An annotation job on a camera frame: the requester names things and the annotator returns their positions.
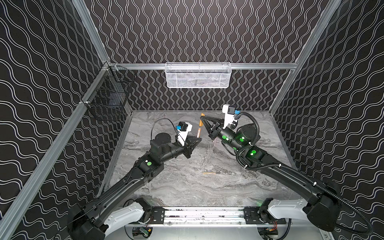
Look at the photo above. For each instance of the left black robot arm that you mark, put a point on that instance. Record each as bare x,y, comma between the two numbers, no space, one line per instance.
87,222

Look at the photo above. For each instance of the white wire mesh basket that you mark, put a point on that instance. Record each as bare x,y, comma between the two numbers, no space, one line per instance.
216,75

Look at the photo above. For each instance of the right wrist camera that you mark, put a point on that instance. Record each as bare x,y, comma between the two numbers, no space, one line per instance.
230,111

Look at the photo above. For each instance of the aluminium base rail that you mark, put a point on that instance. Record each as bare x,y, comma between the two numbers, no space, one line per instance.
135,214

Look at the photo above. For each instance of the tan pen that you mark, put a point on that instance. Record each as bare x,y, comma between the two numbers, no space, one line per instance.
211,173

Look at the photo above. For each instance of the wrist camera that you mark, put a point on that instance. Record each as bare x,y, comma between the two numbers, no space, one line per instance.
230,111
183,128

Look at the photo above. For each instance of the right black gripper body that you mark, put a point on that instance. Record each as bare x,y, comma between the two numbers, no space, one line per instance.
215,129

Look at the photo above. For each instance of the black wire mesh basket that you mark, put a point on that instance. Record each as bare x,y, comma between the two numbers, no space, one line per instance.
107,103

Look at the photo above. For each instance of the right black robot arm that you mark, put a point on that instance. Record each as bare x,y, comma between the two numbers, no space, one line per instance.
319,203

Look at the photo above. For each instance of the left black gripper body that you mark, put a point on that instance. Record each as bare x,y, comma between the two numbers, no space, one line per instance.
187,147

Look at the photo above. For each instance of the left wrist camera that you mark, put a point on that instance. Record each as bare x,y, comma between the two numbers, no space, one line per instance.
183,128

